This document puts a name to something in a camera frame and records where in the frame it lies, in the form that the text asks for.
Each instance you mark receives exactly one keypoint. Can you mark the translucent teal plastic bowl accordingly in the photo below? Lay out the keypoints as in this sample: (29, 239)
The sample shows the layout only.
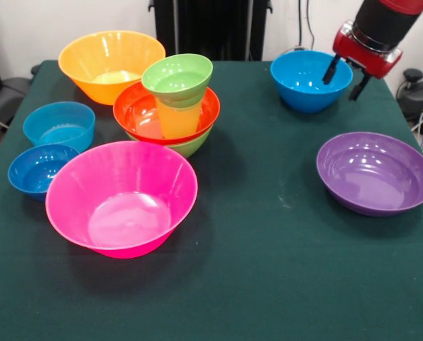
(55, 124)

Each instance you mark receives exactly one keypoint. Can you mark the yellow plastic cup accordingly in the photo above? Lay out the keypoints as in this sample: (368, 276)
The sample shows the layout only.
(179, 122)

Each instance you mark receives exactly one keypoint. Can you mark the orange plastic bowl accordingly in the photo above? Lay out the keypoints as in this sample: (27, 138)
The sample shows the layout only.
(91, 60)

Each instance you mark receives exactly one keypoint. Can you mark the red plastic bowl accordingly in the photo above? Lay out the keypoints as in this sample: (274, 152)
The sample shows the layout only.
(137, 120)

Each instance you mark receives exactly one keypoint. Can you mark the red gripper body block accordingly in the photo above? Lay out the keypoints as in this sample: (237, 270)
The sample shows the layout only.
(371, 62)

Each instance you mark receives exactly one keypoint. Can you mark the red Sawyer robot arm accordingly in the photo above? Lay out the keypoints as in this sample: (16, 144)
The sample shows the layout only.
(385, 21)

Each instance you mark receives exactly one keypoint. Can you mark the small green ribbed bowl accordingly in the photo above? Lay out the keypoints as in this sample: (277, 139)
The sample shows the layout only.
(176, 78)

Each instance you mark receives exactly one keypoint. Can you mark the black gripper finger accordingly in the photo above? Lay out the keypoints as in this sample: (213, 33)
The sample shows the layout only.
(358, 87)
(330, 71)

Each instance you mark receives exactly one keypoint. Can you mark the small dark blue bowl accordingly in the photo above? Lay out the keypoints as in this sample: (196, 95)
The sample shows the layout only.
(34, 170)

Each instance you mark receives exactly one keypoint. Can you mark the dark green table cloth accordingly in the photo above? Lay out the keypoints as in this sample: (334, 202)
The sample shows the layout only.
(268, 277)

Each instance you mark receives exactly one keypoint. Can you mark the black pedestal foot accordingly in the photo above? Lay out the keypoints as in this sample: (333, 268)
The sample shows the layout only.
(5, 96)
(415, 92)

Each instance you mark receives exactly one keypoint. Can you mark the purple plastic bowl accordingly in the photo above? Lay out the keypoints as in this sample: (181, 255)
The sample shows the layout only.
(374, 170)

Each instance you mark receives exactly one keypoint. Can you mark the pink plastic bowl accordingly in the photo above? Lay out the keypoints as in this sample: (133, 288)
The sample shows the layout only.
(122, 199)

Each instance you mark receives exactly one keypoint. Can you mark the bright blue plastic bowl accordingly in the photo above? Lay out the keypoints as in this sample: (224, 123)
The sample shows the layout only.
(300, 89)

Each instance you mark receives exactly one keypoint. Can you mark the large green plastic bowl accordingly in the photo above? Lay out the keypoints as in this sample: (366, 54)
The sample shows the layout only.
(190, 146)

